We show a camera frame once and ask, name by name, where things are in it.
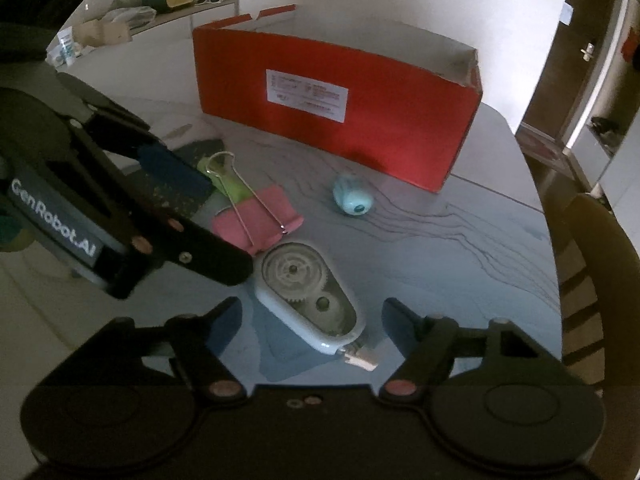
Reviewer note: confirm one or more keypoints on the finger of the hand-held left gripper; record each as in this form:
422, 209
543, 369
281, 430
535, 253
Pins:
210, 257
172, 177

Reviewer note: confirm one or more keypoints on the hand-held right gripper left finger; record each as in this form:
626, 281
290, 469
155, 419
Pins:
222, 325

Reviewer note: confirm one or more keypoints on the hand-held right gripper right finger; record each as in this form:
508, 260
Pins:
400, 322

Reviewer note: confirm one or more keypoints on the green binder clip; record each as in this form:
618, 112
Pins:
235, 190

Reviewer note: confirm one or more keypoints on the white correction tape dispenser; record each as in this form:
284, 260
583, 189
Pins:
305, 285

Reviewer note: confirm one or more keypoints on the red cardboard box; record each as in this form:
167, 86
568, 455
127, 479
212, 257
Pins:
380, 125

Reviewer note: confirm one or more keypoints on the pink binder clip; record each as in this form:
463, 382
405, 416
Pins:
262, 210

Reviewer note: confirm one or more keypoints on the blue egg-shaped sharpener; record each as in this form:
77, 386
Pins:
352, 195

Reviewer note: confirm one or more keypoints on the beige cardboard piece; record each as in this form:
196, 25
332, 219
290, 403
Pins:
102, 32

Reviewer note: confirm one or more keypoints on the small white bottle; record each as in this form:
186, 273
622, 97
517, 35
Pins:
67, 49

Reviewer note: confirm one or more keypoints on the white wooden dresser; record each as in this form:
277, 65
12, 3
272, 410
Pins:
200, 15

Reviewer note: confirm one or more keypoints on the clear plastic bag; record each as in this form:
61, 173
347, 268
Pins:
130, 16

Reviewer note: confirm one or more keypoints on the white sunglasses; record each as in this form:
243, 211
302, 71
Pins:
209, 0

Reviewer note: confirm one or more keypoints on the wooden chair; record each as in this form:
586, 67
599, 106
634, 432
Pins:
600, 260

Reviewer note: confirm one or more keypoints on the patterned door rug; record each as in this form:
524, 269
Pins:
542, 142

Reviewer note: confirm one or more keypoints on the dark shoes in cabinet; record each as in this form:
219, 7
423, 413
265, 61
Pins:
605, 125

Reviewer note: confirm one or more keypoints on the brown wooden door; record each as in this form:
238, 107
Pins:
565, 70

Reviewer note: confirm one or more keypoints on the red hanging garment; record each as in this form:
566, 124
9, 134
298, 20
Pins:
629, 49

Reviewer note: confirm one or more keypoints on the white wall switch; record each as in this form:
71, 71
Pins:
567, 14

